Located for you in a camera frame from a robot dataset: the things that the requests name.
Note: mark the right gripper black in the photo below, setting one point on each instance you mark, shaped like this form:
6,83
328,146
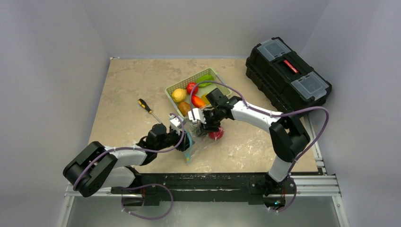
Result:
206,120

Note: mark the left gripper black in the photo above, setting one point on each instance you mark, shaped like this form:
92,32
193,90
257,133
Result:
184,143

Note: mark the yellow fake pepper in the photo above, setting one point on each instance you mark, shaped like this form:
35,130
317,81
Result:
205,100

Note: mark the clear zip top bag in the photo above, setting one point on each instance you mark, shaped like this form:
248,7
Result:
200,140

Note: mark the red fake apple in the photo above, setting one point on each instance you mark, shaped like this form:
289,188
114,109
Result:
216,135

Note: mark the orange fake carrot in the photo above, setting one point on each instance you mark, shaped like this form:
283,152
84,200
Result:
197,102

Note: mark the brown fake kiwi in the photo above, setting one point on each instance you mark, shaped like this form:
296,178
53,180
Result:
184,108

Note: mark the red fake tomato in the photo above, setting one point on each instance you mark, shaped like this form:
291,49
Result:
192,88

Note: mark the green fake lime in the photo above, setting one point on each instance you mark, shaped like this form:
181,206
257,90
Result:
205,80

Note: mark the yellow fake lemon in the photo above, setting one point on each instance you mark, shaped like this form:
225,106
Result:
179,95

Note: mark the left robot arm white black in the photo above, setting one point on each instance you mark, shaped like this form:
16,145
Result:
98,166

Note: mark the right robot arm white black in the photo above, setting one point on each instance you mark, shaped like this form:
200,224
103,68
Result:
288,135

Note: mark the green plastic basket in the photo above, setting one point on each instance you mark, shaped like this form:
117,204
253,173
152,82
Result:
202,90

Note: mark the yellow black screwdriver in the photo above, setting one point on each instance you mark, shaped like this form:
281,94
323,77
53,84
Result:
145,106

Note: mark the black toolbox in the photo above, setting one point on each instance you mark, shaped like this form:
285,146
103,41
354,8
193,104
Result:
285,78

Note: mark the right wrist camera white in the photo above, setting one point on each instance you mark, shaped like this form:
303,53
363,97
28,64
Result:
196,116

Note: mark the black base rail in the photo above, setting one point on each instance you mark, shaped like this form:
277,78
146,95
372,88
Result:
252,188

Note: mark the aluminium frame rail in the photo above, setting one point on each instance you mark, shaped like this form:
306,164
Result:
309,184

